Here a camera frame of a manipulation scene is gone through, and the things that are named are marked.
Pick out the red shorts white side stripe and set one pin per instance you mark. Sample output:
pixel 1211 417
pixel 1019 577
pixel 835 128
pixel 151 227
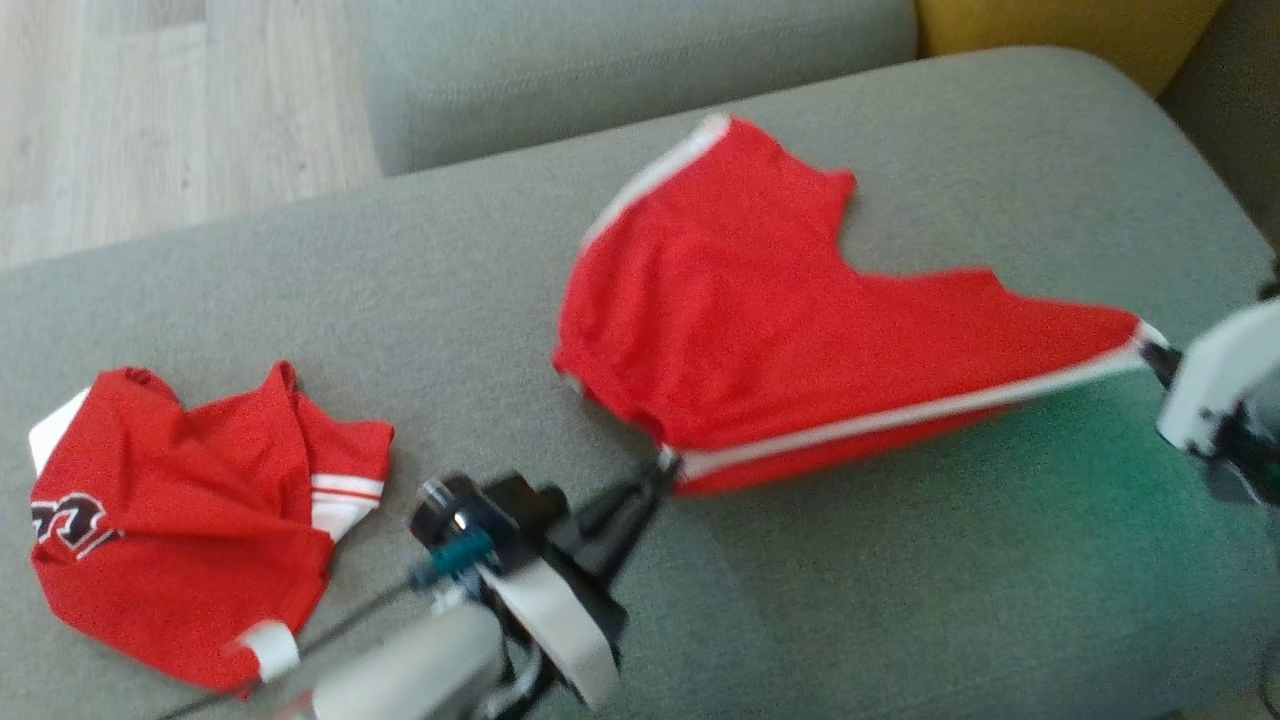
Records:
pixel 760 320

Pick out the red jersey shirt white sleeves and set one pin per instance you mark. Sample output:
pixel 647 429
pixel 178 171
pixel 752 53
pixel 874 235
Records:
pixel 180 560

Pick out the medium grey sofa seat cushion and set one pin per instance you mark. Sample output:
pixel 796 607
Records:
pixel 600 70

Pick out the large grey sofa seat cushion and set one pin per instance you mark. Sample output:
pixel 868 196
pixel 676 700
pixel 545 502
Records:
pixel 300 300

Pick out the wide yellow sofa backrest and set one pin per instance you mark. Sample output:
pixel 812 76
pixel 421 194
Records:
pixel 1080 30

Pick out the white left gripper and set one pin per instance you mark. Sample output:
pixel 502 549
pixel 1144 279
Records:
pixel 560 610

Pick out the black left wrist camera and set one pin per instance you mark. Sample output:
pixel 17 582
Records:
pixel 515 505

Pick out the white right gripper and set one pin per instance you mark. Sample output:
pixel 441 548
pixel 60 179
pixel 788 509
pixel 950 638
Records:
pixel 1220 370

